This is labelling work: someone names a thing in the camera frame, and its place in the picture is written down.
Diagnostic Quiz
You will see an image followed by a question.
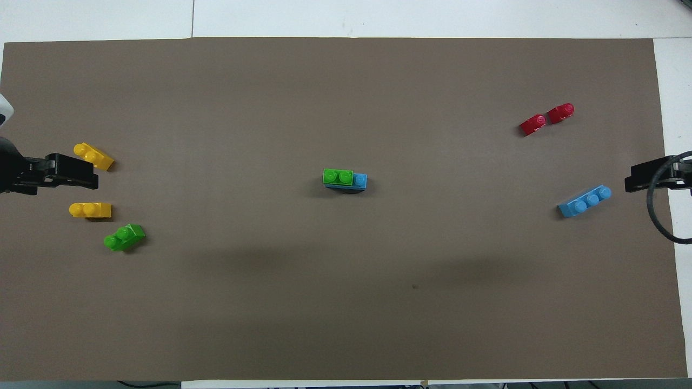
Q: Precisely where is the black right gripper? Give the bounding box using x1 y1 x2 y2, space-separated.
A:
625 153 692 193

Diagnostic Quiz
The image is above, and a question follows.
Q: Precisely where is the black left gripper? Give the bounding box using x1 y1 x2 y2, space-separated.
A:
0 137 99 194

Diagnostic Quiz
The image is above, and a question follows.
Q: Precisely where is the green two-stud block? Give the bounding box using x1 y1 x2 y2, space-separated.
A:
323 169 355 187
103 224 146 252

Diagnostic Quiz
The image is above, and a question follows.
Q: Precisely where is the blue three-stud block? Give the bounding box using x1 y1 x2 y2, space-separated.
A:
324 173 368 191
557 185 613 218

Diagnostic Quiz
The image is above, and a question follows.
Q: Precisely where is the yellow two-stud block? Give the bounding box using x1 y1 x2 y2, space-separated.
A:
69 202 112 219
74 142 115 171

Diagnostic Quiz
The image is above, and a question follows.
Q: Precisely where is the red one-stud block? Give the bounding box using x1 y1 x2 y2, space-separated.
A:
520 114 547 137
547 103 575 125

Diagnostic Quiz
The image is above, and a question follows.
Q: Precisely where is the brown table mat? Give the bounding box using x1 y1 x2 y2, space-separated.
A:
0 37 688 381

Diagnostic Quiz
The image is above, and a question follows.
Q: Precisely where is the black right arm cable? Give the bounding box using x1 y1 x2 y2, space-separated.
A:
647 151 692 245

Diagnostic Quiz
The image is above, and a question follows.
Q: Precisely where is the black floor cable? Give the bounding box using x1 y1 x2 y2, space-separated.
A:
116 380 182 389

